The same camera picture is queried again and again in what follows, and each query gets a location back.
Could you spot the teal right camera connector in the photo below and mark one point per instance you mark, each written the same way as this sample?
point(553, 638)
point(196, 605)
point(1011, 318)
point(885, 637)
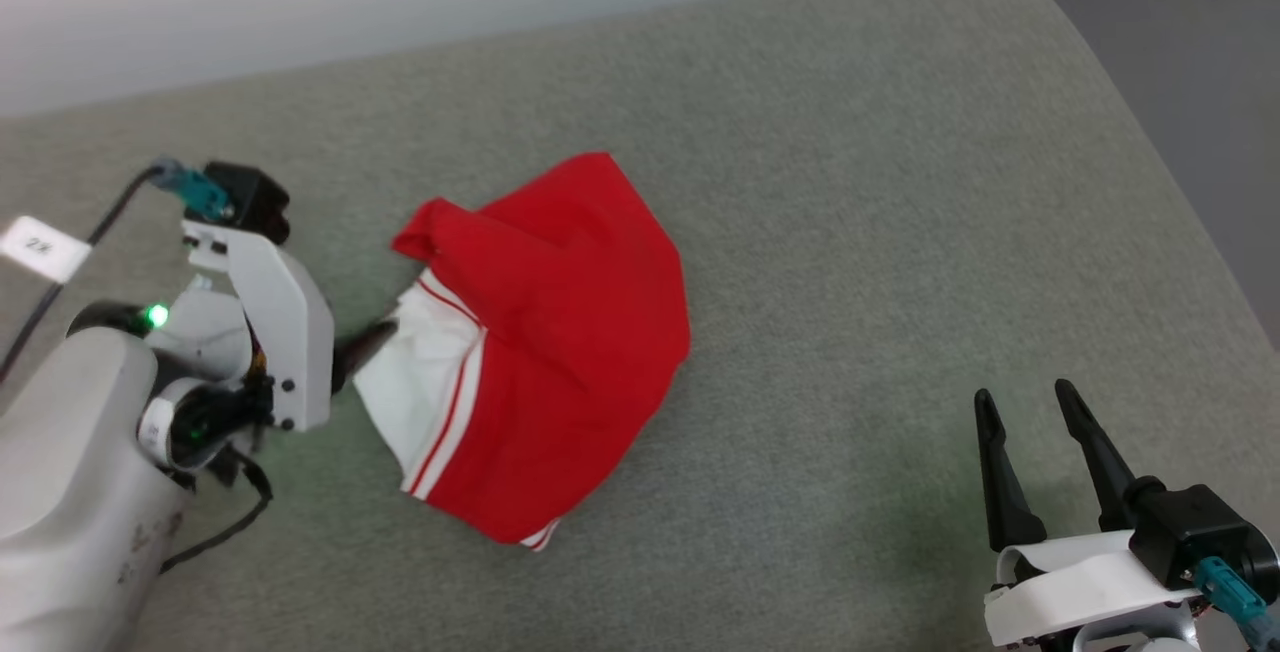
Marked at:
point(1235, 597)

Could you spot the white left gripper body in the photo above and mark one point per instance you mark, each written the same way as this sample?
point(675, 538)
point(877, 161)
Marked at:
point(290, 342)

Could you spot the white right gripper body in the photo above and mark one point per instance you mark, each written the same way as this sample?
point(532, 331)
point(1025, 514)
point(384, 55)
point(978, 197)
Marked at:
point(1080, 592)

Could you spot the red and white basketball jersey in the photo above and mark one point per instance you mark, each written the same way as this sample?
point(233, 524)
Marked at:
point(580, 332)

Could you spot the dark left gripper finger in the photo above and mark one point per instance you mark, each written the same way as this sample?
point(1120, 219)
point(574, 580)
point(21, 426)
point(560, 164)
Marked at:
point(365, 352)

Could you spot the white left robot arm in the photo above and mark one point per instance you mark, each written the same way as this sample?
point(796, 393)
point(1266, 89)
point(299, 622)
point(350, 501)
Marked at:
point(70, 472)

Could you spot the teal camera connector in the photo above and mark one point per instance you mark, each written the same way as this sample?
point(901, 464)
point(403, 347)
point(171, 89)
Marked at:
point(200, 190)
point(1235, 597)

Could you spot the teal left camera connector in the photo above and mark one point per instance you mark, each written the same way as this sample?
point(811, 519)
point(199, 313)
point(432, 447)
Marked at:
point(200, 190)

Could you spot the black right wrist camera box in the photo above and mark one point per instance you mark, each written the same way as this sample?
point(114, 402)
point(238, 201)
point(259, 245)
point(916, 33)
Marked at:
point(1195, 527)

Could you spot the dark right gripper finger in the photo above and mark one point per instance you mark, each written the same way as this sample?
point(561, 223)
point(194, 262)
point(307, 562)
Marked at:
point(1005, 502)
point(1100, 462)

